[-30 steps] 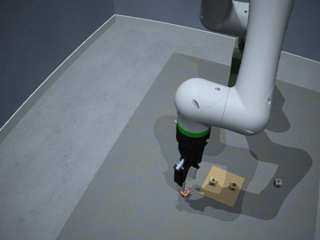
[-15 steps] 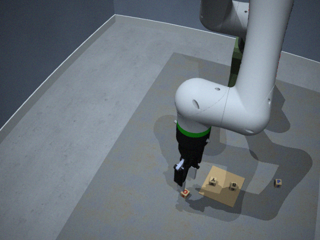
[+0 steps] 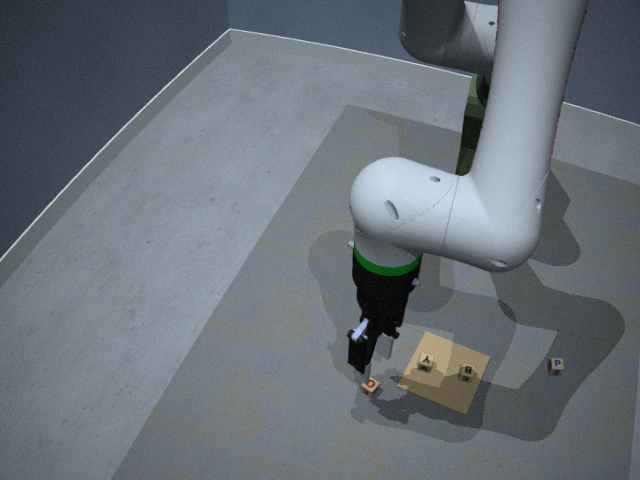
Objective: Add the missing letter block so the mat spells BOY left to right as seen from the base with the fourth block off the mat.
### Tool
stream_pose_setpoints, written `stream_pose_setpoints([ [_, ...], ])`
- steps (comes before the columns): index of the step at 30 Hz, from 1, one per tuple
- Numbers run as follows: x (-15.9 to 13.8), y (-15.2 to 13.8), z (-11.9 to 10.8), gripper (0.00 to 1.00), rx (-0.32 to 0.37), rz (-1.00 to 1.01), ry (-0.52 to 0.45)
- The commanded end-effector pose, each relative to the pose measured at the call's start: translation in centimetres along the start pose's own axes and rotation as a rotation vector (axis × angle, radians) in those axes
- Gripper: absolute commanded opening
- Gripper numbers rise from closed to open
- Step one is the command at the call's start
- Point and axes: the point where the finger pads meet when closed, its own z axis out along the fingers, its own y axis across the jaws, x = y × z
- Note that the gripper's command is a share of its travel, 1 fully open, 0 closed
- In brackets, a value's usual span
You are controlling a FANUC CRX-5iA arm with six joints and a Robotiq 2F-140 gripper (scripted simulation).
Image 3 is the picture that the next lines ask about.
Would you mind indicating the tan square mat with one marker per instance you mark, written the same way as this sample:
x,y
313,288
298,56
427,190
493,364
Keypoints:
x,y
441,385

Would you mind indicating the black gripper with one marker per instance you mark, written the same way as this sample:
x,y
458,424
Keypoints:
x,y
362,341

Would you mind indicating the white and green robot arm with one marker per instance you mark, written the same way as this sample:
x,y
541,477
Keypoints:
x,y
496,217

